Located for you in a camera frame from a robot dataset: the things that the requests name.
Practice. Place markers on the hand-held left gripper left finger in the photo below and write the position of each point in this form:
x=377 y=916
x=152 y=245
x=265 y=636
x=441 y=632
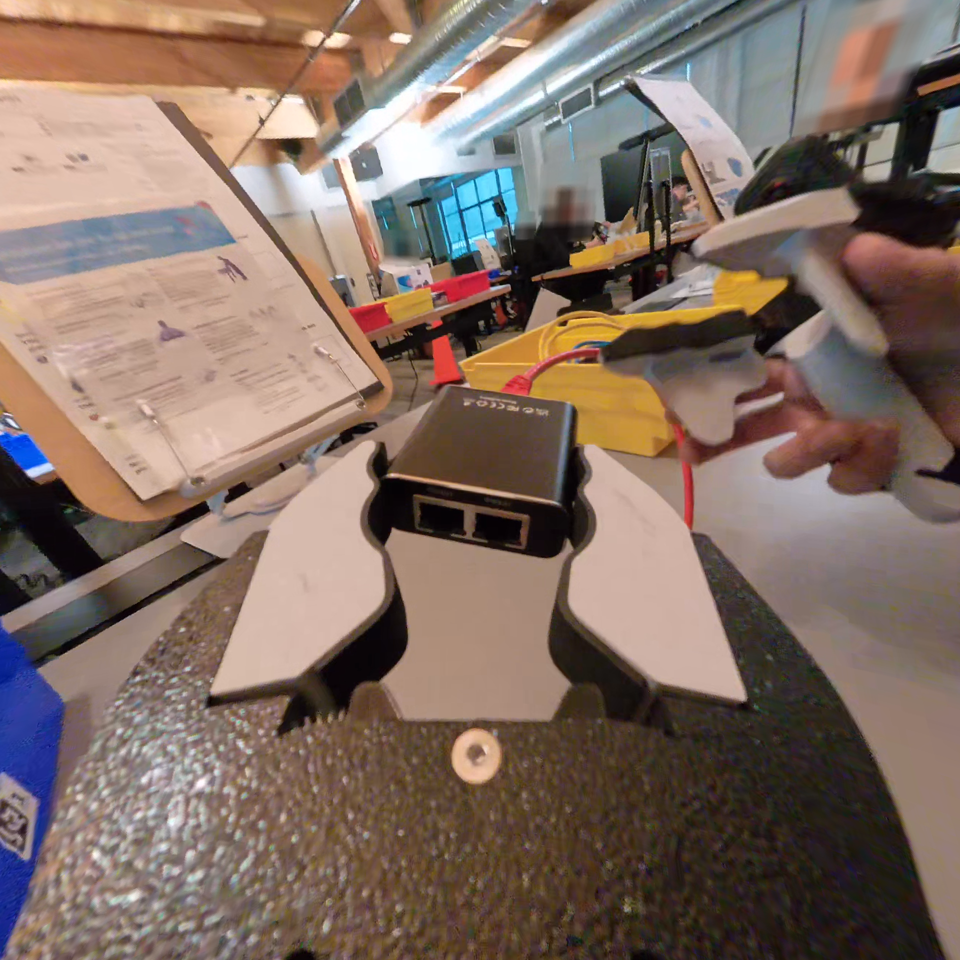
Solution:
x=307 y=592

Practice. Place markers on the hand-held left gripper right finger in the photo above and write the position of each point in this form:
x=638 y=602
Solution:
x=645 y=592

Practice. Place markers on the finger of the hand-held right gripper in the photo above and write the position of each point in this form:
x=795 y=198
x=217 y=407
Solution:
x=712 y=382
x=780 y=225

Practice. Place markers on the black network adapter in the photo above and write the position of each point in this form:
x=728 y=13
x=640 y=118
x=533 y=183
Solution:
x=487 y=442

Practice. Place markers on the blue plastic bin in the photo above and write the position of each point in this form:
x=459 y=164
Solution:
x=22 y=750

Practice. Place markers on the grey desk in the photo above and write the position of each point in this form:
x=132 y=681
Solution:
x=825 y=600

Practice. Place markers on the person's right hand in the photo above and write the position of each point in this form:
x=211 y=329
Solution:
x=915 y=300

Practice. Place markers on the wooden document stand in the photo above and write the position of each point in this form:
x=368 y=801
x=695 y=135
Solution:
x=705 y=135
x=75 y=465

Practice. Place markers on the black computer monitor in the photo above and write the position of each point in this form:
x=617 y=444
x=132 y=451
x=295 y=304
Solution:
x=622 y=184

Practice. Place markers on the pale grey panel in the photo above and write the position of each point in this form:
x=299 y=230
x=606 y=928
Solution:
x=551 y=311

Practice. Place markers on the red plastic bin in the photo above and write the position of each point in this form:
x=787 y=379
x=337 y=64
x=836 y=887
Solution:
x=461 y=285
x=369 y=319

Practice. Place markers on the wooden table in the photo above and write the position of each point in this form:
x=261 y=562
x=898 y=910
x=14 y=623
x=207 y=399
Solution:
x=450 y=311

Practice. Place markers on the large window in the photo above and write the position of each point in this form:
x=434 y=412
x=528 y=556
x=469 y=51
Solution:
x=480 y=202

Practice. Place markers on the small yellow bin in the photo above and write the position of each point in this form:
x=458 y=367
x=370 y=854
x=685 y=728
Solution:
x=410 y=306

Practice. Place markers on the white cardboard box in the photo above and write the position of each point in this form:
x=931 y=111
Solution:
x=405 y=277

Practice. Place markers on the instruction sheet document stand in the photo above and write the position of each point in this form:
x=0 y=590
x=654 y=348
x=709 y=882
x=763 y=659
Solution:
x=150 y=300

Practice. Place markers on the black ceiling speaker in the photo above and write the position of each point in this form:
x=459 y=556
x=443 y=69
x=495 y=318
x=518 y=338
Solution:
x=366 y=163

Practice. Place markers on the silver ventilation duct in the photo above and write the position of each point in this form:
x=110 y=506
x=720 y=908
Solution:
x=450 y=45
x=600 y=45

